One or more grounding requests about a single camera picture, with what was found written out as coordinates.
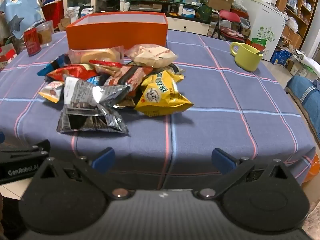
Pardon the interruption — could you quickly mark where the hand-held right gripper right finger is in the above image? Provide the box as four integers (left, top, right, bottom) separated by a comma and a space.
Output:
192, 148, 298, 200

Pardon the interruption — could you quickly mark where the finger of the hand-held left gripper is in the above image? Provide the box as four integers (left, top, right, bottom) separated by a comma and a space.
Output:
0, 140, 50, 184

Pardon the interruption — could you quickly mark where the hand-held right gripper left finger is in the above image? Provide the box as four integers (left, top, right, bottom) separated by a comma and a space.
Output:
32, 147, 137, 200

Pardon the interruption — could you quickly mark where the brown black-striped snack packet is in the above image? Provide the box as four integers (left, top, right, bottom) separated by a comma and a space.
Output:
103, 65, 154, 98

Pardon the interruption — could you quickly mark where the red snack packet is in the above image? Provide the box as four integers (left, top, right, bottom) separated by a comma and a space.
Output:
46, 64, 98, 82

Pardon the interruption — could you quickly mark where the orange cardboard box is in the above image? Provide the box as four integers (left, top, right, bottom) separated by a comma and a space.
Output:
66, 12, 168, 53

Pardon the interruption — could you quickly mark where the silver black snack packet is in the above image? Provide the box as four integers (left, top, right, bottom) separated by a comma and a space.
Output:
57, 104, 131, 137

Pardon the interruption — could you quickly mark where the blue plaid tablecloth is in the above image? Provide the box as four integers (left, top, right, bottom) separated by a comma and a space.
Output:
0, 29, 317, 183

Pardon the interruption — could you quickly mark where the small orange snack packet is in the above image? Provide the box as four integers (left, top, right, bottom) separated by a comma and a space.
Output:
38, 81, 65, 103

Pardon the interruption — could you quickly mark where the yellow snack packet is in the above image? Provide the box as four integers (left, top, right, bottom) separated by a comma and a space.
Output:
134, 70, 195, 117

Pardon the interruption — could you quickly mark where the clear round cake packet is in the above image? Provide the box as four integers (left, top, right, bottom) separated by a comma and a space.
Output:
68, 46, 125, 64

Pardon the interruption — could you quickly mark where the yellow-green mug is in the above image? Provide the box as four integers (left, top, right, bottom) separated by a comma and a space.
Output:
230, 42, 264, 72

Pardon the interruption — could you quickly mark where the blue snack packet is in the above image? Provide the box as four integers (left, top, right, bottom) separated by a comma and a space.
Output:
37, 54, 71, 77

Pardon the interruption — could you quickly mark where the white pastry packet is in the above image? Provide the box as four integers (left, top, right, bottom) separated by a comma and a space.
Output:
124, 44, 178, 68

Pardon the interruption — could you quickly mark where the red printed cardboard box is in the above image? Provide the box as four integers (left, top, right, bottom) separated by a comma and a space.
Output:
0, 42, 17, 71

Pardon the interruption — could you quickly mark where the blue cardboard carton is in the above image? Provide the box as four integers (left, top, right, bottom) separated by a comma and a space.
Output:
270, 49, 292, 67

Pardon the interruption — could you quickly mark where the orange green gift bag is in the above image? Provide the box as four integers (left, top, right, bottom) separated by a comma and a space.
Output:
250, 38, 267, 53

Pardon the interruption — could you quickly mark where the red soda can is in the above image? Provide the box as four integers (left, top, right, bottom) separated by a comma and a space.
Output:
23, 27, 42, 57

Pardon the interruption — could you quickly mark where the clear plastic jar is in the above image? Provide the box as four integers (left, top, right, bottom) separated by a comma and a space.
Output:
37, 21, 54, 48

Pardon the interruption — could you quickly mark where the white television stand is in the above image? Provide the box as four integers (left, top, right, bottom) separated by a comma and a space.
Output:
117, 0, 212, 36

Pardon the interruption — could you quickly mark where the white mini fridge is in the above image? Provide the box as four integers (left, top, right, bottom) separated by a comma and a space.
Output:
241, 0, 289, 62

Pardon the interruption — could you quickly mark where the red folding chair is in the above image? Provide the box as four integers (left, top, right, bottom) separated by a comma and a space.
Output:
217, 9, 248, 43

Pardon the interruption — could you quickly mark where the dark green bag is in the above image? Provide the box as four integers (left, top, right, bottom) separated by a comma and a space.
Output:
196, 5, 213, 24

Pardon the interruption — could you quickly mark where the red paper bag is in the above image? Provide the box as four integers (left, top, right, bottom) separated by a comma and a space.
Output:
41, 1, 64, 29

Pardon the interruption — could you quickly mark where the brown cardboard box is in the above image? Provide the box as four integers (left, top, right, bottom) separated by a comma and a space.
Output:
206, 0, 234, 12

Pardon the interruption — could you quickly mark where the white glass-door cabinet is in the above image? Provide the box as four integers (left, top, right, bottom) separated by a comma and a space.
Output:
62, 0, 97, 18

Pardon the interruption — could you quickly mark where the blue shark print cloth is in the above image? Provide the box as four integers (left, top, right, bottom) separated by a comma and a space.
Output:
0, 0, 43, 40

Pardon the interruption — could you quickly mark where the wooden shelf unit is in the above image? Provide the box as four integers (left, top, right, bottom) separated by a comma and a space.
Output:
275, 0, 320, 51

